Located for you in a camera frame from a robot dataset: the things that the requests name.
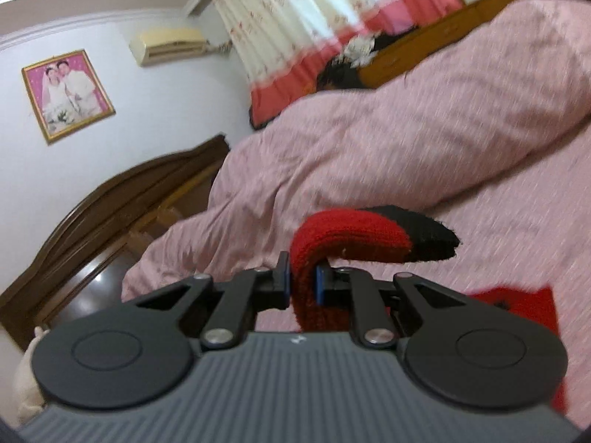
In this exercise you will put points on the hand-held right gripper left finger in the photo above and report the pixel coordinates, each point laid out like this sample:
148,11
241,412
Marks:
286,281

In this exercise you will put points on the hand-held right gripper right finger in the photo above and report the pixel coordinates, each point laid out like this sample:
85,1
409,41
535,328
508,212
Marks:
319,287

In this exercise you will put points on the red and black knitted sweater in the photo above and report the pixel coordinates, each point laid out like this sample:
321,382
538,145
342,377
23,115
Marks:
351,240

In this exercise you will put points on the pink striped quilt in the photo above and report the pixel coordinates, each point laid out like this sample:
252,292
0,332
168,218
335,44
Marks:
392,138

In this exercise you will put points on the pink bed sheet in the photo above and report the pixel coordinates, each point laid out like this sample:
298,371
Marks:
508,249

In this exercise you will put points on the dark wooden headboard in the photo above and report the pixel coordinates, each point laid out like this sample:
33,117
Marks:
106,203

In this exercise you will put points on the dark cloth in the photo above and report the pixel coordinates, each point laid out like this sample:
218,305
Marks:
339,76

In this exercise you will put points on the brown wooden cabinet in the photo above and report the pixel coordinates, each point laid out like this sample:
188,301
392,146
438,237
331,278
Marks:
415,46

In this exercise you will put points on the red pillow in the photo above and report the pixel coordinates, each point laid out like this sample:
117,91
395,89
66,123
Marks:
304,18

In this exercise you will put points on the white cloth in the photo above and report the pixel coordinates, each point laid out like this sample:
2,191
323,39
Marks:
25,378

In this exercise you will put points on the framed wedding photo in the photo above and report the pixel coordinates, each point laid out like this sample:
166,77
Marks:
67,94

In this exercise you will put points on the cream wall air conditioner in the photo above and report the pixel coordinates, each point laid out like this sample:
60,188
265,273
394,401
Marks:
166,44

